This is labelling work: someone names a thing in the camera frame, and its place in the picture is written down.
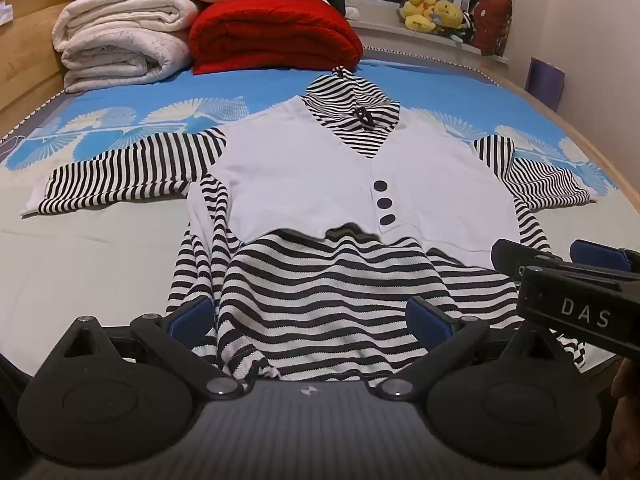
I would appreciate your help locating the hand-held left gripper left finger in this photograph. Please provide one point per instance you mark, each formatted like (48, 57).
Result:
(192, 319)

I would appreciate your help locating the white speckled folded quilt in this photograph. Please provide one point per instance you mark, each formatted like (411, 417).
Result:
(120, 62)

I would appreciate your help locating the striped hooded top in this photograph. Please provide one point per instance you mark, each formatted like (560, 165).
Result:
(300, 175)

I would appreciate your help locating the purple paper bag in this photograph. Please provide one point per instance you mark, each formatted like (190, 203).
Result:
(545, 82)

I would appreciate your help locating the blue white printed bed sheet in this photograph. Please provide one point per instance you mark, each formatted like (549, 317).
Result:
(100, 260)

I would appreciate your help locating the red folded blanket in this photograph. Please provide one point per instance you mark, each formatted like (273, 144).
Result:
(272, 35)

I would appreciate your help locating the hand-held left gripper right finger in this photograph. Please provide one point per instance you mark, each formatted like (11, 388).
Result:
(431, 321)

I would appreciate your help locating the yellow plush toy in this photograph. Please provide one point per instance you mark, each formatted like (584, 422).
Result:
(417, 10)
(448, 15)

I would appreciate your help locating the person's right forearm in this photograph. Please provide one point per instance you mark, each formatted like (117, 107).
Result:
(625, 425)

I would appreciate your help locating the cream folded quilt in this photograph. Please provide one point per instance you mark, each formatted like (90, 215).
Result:
(125, 17)

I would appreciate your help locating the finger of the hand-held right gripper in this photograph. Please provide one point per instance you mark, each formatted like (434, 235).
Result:
(525, 259)
(597, 255)

